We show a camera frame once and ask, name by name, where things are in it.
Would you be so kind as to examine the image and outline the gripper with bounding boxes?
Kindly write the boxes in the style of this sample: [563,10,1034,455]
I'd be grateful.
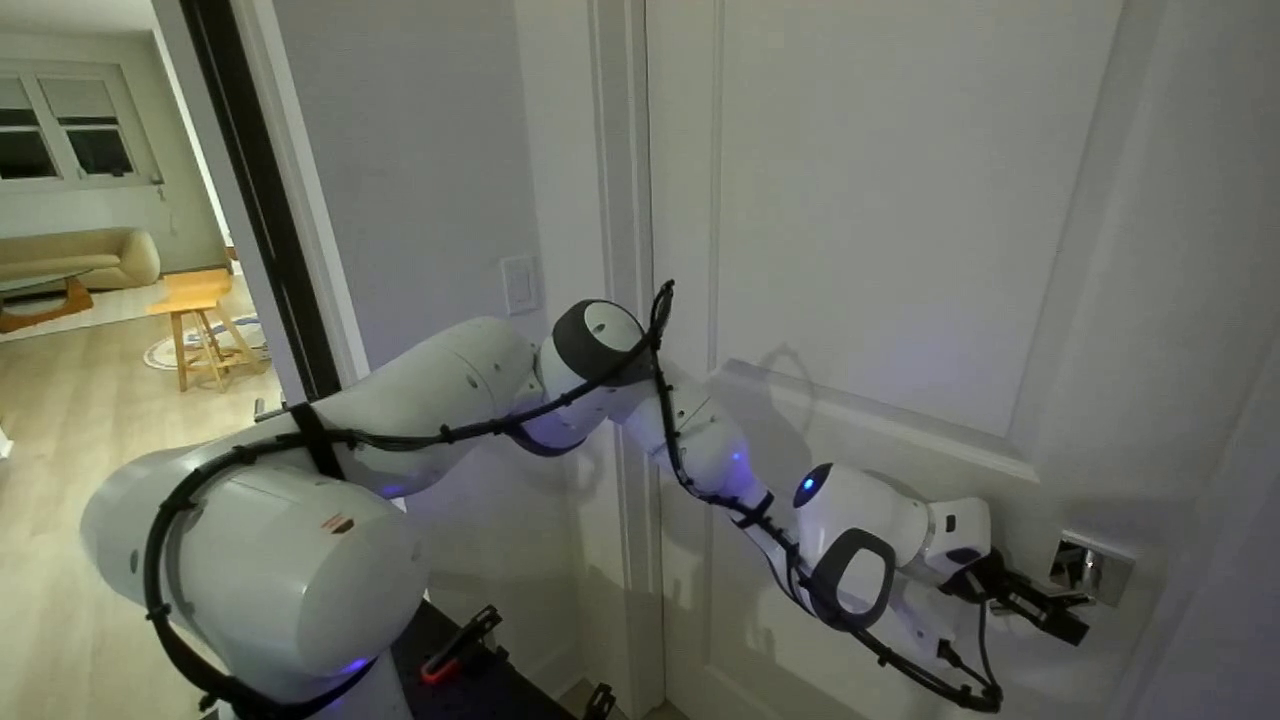
[944,550,1097,647]

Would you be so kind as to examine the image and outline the white panel door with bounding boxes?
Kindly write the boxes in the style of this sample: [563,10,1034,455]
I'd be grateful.
[645,0,1280,720]

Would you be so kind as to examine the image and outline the black and red clamp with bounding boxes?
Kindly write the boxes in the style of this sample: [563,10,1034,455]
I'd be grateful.
[420,604,503,687]

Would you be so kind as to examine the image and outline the wooden stool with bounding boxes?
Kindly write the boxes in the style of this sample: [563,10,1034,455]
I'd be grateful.
[148,268,267,393]

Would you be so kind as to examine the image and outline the round patterned rug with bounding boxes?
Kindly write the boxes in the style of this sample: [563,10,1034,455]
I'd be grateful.
[142,314,271,373]

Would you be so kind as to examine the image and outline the beige sofa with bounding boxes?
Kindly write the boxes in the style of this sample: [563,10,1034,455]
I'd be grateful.
[0,227,162,293]

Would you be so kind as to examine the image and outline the wooden coffee table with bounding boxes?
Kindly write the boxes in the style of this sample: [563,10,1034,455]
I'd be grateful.
[0,268,96,336]

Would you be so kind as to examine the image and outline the window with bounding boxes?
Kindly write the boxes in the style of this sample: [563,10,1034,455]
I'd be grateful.
[0,60,163,193]

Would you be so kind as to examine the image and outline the chrome door handle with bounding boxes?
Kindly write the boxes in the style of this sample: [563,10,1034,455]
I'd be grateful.
[1048,534,1137,607]

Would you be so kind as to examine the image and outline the white wall switch plate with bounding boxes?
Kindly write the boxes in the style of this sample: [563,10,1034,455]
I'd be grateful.
[500,255,542,317]

